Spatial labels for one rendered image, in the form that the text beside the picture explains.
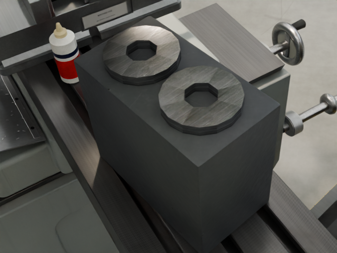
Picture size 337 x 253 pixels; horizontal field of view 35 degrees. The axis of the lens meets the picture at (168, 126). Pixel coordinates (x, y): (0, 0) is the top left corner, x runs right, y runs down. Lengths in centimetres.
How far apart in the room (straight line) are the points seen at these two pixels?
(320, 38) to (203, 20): 116
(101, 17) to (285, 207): 46
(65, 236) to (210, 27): 58
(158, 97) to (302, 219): 26
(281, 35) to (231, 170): 86
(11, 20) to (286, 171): 121
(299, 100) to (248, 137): 157
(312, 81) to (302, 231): 154
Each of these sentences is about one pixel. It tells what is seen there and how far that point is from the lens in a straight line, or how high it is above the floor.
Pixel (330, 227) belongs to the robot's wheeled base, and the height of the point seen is 61.
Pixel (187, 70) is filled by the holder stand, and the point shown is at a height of 112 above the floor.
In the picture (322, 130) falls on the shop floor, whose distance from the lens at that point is 202.
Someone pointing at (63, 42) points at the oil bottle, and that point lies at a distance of 83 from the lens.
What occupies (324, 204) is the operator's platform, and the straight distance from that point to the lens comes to 135.
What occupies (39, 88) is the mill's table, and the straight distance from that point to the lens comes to 89.
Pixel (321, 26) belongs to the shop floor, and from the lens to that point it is 246.
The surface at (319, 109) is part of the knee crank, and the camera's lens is 139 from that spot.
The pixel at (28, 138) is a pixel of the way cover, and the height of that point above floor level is 85.
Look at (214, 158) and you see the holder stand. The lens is 52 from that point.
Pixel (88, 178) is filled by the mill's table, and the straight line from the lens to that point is 75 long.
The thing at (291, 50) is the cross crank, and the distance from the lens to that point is 138.
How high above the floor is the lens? 151
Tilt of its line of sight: 49 degrees down
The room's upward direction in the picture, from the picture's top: 7 degrees counter-clockwise
